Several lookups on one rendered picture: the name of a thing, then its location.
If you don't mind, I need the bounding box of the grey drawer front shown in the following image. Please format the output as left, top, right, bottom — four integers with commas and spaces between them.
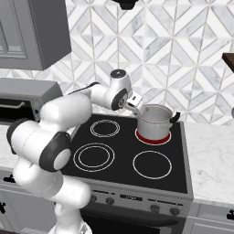
186, 201, 234, 226

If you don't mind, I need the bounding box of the grey microwave door handle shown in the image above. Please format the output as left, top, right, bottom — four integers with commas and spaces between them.
0, 101, 27, 111

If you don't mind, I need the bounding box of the silver pot with black handle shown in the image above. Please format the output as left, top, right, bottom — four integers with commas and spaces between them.
135, 103, 182, 142

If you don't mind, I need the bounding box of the grey base cupboard door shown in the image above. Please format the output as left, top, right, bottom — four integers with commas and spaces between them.
0, 188, 59, 234
182, 217, 234, 234

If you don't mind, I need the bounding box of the grey microwave oven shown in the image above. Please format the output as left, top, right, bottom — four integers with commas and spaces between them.
0, 77, 64, 127

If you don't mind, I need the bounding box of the dark brown wall shelf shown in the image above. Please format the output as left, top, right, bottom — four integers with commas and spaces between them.
221, 52, 234, 73

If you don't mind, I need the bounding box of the grey wall cupboard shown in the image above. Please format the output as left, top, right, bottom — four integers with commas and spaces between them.
0, 0, 73, 71

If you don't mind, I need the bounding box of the black oven door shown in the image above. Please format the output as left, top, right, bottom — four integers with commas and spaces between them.
80, 213, 186, 234

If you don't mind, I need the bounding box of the black hob stove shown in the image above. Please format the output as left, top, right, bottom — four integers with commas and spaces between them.
60, 112, 195, 234

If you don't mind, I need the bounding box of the dark oven door handle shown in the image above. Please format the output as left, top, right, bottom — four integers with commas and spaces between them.
81, 207, 180, 228

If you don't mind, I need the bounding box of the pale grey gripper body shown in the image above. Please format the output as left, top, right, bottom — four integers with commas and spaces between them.
124, 102, 143, 118

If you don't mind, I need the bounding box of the black extractor hood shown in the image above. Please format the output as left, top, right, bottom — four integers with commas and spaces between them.
111, 0, 146, 11

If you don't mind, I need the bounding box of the grey wall cupboard door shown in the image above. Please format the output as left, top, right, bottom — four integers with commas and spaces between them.
0, 0, 44, 71

